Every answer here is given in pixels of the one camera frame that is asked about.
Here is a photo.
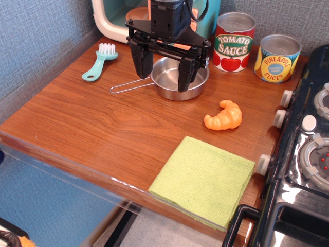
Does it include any white teal toy microwave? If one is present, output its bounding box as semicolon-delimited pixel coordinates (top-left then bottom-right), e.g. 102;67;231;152
92;1;221;43

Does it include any orange toy plate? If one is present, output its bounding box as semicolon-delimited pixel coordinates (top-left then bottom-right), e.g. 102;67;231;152
125;6;150;21

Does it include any black braided cable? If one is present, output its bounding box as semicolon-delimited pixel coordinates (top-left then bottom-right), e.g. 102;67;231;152
184;0;209;22

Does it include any black toy stove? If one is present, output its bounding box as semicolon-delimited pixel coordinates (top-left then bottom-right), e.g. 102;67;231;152
223;45;328;246

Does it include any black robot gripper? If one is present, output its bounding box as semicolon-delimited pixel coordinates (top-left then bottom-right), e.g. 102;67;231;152
125;1;211;92

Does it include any orange plastic toy croissant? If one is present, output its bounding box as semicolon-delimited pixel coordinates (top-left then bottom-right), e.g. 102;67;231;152
204;100;242;131

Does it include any small steel pot wire handle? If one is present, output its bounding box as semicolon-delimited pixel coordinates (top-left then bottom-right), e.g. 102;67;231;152
109;58;210;101

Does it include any pineapple slices toy can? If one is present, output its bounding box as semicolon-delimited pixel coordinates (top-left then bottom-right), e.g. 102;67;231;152
254;34;302;83

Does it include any tomato sauce toy can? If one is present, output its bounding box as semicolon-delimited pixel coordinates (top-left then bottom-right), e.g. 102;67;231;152
213;12;256;73

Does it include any yellow-green folded towel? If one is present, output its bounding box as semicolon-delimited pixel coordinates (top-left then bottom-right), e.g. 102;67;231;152
149;136;255;229

